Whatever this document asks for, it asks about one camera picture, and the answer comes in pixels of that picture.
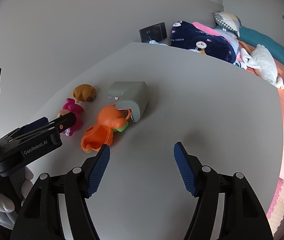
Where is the orange plastic toy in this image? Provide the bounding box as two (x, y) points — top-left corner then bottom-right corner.
(80, 104), (131, 153)

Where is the grey foam piece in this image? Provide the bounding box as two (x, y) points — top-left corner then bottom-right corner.
(107, 81), (149, 122)

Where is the pink doll toy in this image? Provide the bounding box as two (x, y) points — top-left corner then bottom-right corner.
(57, 97), (84, 137)

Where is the brown plush toy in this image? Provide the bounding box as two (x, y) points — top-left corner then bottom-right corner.
(72, 84), (97, 102)

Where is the white glove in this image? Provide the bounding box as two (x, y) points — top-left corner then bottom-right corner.
(0, 167), (34, 231)

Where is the pastel foam floor mat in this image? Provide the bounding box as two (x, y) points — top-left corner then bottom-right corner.
(267, 178), (284, 239)

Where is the white baby cloth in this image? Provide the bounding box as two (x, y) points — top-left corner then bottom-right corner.
(149, 40), (168, 46)

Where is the white goose plush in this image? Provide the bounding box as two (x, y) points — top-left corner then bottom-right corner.
(240, 44), (284, 88)

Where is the light blue quilted cloth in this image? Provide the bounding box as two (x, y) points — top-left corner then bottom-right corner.
(215, 28), (240, 55)

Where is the navy rabbit blanket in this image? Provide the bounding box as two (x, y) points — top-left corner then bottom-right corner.
(170, 21), (236, 63)

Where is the pink folded cloth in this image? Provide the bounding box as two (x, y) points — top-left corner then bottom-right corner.
(192, 22), (221, 36)

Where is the teal pillow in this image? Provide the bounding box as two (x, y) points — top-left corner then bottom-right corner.
(215, 24), (284, 75)

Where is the patterned grey pillow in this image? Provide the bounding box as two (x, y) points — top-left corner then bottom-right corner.
(213, 11), (242, 37)

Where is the black wall switch panel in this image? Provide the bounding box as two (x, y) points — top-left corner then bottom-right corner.
(139, 22), (167, 43)

